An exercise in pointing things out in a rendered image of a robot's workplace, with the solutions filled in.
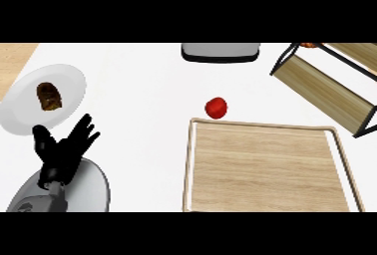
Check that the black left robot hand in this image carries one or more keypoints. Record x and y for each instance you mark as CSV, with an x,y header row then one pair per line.
x,y
64,154

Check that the brown croissant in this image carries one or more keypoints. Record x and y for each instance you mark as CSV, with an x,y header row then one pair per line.
x,y
49,96

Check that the pale wooden tray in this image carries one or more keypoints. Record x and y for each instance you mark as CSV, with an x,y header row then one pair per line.
x,y
270,169

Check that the orange item on shelf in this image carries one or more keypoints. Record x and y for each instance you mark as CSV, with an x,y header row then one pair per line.
x,y
310,45

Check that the white round plate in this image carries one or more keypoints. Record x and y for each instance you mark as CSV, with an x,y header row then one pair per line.
x,y
45,99

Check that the red tomato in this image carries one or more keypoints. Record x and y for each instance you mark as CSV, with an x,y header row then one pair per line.
x,y
216,108

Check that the grey and black appliance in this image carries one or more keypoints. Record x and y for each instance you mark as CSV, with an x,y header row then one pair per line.
x,y
221,52

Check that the wooden tiered shelf black frame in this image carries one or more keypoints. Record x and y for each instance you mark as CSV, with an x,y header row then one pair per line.
x,y
324,86

